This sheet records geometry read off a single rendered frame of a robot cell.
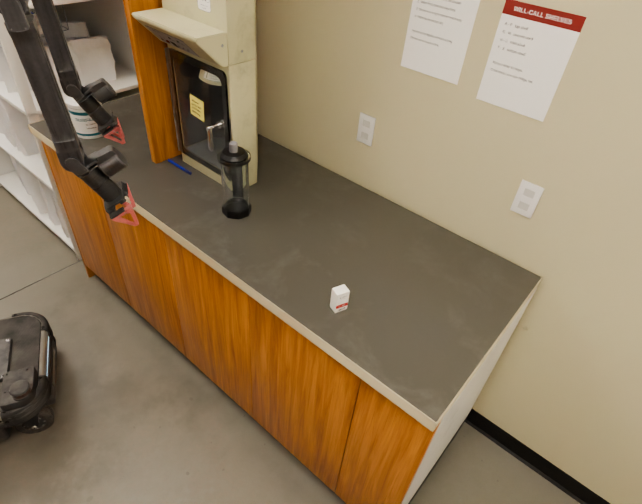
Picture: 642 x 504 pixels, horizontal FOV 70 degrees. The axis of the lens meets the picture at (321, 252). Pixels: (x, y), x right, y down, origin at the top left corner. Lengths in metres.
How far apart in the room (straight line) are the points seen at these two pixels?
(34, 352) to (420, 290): 1.64
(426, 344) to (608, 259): 0.62
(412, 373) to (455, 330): 0.21
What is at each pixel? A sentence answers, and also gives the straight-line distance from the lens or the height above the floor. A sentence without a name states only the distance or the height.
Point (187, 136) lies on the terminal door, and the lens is 1.88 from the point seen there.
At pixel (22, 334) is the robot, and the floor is 0.24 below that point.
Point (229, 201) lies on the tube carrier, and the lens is 1.61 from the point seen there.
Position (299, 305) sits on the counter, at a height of 0.94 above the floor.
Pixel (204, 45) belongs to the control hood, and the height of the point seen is 1.49.
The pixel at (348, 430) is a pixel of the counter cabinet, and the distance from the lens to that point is 1.55.
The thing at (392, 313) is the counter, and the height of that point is 0.94.
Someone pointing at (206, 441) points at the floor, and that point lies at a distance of 2.18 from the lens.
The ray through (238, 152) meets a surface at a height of 1.18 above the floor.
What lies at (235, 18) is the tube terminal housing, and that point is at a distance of 1.55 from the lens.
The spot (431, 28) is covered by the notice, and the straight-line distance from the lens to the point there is 1.59.
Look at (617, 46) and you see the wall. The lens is 1.43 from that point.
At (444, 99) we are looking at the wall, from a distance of 1.61.
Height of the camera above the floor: 1.93
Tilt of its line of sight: 41 degrees down
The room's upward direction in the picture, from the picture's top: 6 degrees clockwise
